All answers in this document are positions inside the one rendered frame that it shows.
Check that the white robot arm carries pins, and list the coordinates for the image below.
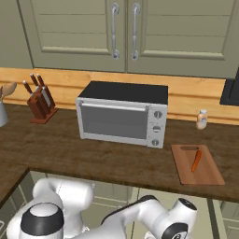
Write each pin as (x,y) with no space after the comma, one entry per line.
(62,199)

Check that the orange carrot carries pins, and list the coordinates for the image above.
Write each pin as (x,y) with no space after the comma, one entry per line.
(196,160)

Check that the wooden cutting board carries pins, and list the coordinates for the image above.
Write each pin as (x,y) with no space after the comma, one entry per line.
(199,169)

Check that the silver toaster oven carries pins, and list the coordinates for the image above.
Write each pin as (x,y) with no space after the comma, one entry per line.
(124,115)

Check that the wooden knife block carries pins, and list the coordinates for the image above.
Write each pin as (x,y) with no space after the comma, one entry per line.
(42,109)

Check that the small pale shaker bottle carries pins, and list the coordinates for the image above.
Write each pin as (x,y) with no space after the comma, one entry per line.
(201,119)

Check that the green base cupboard run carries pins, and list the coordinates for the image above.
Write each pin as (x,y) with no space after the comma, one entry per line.
(124,202)

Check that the green cupboard door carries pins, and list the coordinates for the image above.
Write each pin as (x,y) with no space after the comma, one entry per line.
(183,34)
(71,31)

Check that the wooden spoon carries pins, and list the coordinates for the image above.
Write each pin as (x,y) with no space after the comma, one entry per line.
(8,89)

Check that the black appliance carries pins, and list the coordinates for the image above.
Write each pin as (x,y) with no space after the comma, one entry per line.
(231,90)

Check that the grey utensil pot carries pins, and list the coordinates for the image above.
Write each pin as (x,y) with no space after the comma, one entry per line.
(2,113)

